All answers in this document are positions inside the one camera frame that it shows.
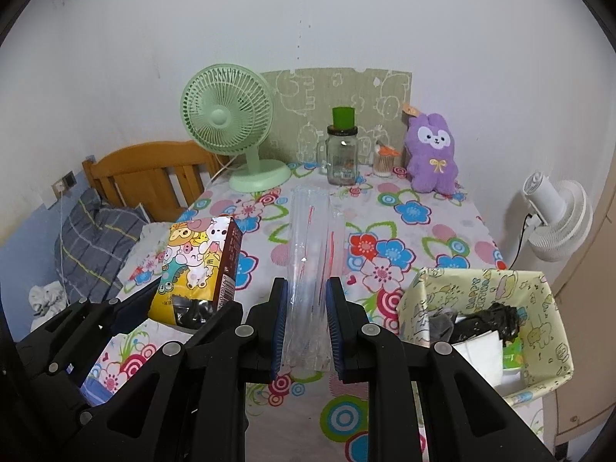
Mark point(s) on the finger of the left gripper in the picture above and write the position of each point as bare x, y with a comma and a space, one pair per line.
195, 382
73, 340

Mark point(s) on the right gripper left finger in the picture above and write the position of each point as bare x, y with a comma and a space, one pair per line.
262, 331

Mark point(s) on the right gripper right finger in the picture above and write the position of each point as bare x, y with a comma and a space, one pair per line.
424, 403

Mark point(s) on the green orange tissue pack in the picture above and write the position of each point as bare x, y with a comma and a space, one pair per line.
512, 356

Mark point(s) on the grey sock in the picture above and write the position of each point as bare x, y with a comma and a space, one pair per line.
441, 325

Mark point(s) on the black plastic bag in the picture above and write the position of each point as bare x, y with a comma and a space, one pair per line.
497, 317

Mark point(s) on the cartoon snack packet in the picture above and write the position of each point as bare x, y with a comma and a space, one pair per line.
199, 272

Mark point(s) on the clear plastic pencil case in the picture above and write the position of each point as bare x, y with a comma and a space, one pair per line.
316, 253

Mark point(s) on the white face mask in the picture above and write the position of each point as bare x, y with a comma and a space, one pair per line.
485, 354

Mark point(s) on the crumpled grey white cloth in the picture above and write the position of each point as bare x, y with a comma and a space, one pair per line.
46, 302

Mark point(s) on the grey plaid pillow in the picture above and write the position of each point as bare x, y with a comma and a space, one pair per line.
93, 245

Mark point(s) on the white bed sheet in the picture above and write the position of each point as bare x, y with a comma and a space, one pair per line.
145, 260

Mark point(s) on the yellow cartoon storage box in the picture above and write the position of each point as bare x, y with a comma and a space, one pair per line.
548, 362

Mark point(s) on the beige door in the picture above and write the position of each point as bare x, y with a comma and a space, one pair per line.
586, 299

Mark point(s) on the floral tablecloth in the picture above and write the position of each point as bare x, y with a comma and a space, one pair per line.
402, 256

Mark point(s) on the white standing fan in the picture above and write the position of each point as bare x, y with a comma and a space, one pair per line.
558, 221

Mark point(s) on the purple plush bunny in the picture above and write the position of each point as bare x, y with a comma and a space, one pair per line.
430, 146

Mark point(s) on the toothpick jar orange lid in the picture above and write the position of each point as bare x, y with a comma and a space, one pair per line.
385, 157

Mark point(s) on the green desk fan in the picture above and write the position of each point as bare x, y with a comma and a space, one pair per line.
228, 110

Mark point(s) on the glass mason jar mug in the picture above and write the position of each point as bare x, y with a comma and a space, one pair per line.
337, 155

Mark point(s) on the green patterned backboard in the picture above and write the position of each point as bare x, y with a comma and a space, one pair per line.
303, 101

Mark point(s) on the green cup on jar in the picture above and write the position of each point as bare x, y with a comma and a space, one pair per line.
343, 117

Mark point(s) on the wall power socket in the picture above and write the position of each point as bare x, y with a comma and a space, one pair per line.
64, 184

